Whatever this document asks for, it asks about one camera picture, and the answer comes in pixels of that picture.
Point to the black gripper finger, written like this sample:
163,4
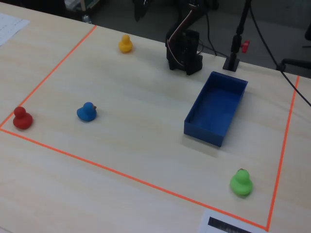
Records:
141,11

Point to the yellow rubber duck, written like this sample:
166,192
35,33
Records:
125,44

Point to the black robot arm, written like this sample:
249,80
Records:
188,51

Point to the blue rubber duck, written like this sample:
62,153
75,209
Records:
86,114

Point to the blue plastic box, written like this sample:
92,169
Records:
213,106

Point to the red rubber duck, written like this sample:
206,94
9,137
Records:
22,120

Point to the green rubber duck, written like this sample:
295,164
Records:
240,183

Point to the clear plastic bottle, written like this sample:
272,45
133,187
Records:
86,19

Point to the red clamp knob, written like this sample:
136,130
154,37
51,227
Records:
246,46

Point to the white printed paper sheet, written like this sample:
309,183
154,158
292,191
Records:
9,28

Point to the black chair base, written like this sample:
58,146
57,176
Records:
294,63

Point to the white paper with black bar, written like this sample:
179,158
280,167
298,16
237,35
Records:
218,223

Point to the black camera stand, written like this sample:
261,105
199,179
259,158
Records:
234,48

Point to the orange tape frame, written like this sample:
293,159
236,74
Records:
73,155

